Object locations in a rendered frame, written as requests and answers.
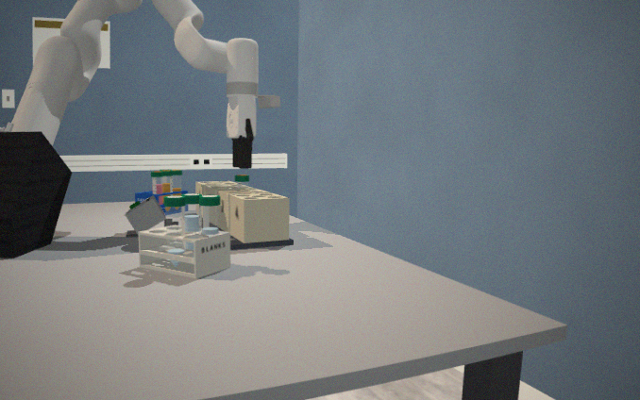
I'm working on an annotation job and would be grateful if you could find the blue tube rack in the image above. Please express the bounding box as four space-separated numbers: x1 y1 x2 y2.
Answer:
135 191 188 213

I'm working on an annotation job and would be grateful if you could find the clear plastic tube rack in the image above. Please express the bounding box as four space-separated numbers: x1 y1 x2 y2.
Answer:
139 227 230 278

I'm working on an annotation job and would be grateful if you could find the clear tube with green cap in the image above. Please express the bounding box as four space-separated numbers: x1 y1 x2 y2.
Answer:
181 193 202 250
164 196 186 267
199 195 220 235

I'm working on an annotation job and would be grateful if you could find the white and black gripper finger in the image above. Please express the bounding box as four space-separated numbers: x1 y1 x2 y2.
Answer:
232 138 240 167
239 119 254 169

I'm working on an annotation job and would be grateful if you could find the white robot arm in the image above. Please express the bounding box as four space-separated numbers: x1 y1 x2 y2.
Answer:
0 0 280 146

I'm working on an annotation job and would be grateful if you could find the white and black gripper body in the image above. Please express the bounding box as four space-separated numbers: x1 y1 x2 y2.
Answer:
227 94 258 139

